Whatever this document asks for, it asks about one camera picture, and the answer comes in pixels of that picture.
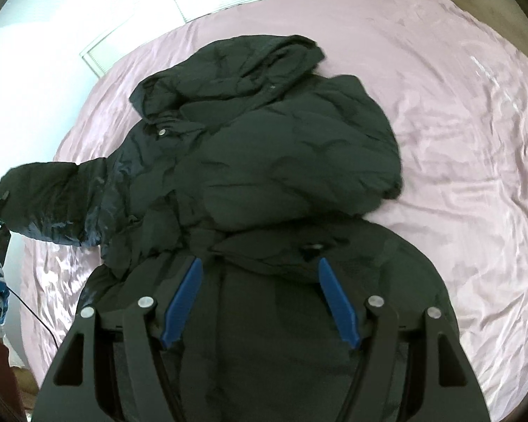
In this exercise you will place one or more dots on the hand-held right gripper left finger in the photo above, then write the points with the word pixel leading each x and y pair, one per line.
pixel 182 303

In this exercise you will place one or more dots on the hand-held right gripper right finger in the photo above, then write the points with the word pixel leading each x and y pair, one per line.
pixel 338 305

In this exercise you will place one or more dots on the black hooded puffer jacket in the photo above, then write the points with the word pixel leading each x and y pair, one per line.
pixel 255 176

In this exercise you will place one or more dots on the person's left forearm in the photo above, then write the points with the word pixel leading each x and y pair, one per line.
pixel 0 373

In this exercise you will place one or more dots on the pink bed sheet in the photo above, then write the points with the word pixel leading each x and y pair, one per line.
pixel 457 140

